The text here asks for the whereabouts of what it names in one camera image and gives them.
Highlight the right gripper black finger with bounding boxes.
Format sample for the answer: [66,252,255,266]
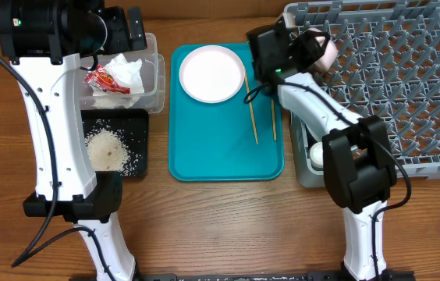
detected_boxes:
[297,53,328,73]
[293,30,331,53]

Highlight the pink bowl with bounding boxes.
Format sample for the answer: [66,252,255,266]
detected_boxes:
[315,36,338,72]

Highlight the white napkin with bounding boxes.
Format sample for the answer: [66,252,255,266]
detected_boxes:
[90,53,144,109]

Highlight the red snack wrapper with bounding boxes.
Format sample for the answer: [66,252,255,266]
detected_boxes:
[84,65,130,94]

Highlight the pink plate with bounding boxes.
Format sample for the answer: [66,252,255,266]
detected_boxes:
[179,45,247,104]

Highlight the cream cup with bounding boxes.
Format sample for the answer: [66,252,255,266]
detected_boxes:
[308,142,324,170]

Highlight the rice food scraps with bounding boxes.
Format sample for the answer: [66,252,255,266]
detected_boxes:
[83,119,143,176]

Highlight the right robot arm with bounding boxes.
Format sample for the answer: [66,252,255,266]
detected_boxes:
[244,13,397,280]

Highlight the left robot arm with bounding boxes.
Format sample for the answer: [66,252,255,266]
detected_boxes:
[0,0,147,280]

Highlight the grey dishwasher rack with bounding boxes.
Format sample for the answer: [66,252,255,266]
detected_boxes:
[285,0,440,180]

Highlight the wooden chopstick left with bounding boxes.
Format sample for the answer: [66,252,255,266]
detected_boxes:
[244,67,259,145]

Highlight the wooden chopstick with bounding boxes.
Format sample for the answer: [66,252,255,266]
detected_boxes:
[271,99,277,141]
[244,67,259,145]

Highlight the wooden chopstick right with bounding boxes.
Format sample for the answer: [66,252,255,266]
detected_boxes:
[271,99,277,141]

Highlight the clear plastic bin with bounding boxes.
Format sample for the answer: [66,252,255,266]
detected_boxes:
[77,33,166,114]

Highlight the teal serving tray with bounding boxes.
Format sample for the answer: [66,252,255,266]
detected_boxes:
[169,43,285,182]

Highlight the black tray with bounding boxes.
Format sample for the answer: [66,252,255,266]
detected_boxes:
[81,108,149,179]

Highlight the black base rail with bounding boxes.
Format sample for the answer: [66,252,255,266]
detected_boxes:
[69,269,416,281]

